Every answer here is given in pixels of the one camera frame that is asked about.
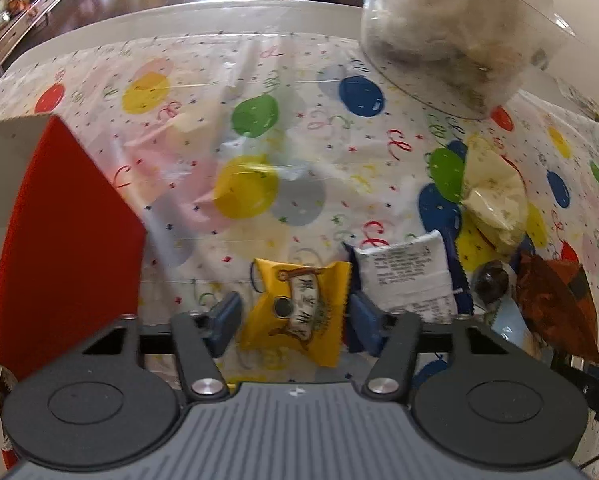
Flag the red cardboard box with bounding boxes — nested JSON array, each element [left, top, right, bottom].
[[0, 115, 152, 471]]

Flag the yellow sesame snack packet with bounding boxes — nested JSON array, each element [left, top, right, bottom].
[[238, 258, 351, 368]]

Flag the large clear plastic bag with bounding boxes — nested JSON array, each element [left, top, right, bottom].
[[360, 0, 575, 119]]

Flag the white navy snack packet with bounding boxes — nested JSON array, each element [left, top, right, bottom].
[[344, 230, 474, 323]]

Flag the cream white snack bag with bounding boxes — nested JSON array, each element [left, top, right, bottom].
[[461, 136, 528, 256]]

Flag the light blue cookie packet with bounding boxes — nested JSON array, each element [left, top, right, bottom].
[[490, 297, 541, 359]]

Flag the brown red zigzag snack bag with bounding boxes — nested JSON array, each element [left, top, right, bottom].
[[515, 250, 599, 364]]

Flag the round dark wrapped candy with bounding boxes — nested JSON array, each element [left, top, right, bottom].
[[471, 260, 516, 311]]

